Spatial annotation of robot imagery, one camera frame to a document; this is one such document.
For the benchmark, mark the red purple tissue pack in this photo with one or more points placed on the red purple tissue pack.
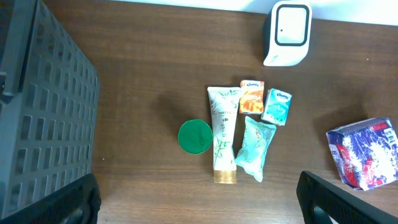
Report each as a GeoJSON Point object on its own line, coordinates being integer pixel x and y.
{"type": "Point", "coordinates": [365, 153]}

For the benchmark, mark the teal tissue packet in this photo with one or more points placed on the teal tissue packet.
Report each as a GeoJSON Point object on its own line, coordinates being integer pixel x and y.
{"type": "Point", "coordinates": [276, 107]}

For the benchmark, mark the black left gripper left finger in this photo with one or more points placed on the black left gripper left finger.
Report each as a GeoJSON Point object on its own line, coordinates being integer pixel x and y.
{"type": "Point", "coordinates": [78, 202]}

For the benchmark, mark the teal toilet tissue wipes pack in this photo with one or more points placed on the teal toilet tissue wipes pack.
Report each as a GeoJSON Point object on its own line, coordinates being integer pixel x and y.
{"type": "Point", "coordinates": [256, 140]}

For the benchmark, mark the orange tissue packet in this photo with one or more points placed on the orange tissue packet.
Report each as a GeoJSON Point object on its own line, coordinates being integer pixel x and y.
{"type": "Point", "coordinates": [251, 101]}

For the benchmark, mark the grey plastic mesh basket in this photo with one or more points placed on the grey plastic mesh basket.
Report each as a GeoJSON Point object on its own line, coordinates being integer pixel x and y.
{"type": "Point", "coordinates": [49, 97]}

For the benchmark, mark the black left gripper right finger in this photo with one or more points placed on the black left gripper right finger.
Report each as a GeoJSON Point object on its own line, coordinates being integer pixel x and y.
{"type": "Point", "coordinates": [323, 202]}

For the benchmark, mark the green lid jar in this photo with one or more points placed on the green lid jar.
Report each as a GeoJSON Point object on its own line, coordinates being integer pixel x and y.
{"type": "Point", "coordinates": [195, 136]}

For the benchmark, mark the white tube gold cap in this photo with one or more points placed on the white tube gold cap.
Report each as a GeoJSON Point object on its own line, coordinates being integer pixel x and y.
{"type": "Point", "coordinates": [224, 104]}

